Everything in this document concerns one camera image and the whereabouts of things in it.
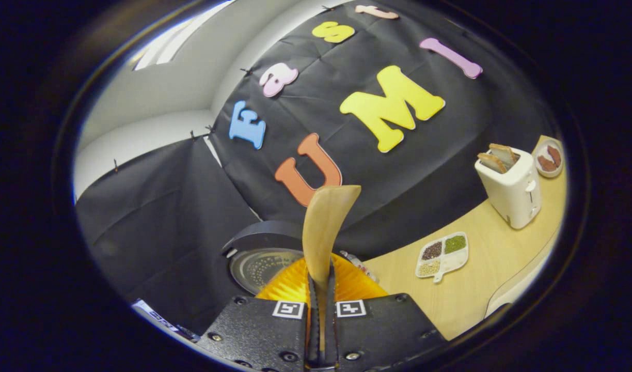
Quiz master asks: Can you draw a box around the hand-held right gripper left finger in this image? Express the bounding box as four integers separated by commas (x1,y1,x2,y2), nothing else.
197,253,320,372

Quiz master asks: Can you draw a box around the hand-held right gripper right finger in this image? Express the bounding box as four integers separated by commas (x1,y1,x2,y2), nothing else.
324,253,447,372

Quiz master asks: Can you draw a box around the dark grey rice cooker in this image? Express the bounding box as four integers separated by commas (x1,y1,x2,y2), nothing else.
222,221,309,296

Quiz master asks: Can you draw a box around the wooden spoon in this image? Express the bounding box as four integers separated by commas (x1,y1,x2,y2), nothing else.
302,184,362,357

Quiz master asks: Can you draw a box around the white divided bean dish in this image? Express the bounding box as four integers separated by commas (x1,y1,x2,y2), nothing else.
415,231,470,284

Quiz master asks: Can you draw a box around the white object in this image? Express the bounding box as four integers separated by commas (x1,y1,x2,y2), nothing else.
132,299,200,343

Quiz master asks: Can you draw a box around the white toaster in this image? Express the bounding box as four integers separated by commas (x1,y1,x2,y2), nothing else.
475,146,543,230

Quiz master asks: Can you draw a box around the toast slice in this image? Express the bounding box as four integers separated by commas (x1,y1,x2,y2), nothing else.
477,152,509,174
489,143,519,166

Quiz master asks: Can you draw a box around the white round plate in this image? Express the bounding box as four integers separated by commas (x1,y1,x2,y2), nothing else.
532,138,565,179

